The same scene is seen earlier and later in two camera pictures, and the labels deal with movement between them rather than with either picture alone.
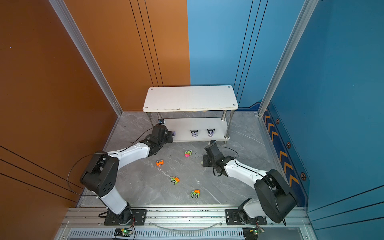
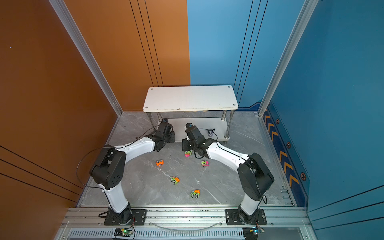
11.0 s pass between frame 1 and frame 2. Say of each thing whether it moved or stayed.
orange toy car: stayed
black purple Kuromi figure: stayed
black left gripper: stayed
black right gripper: moved
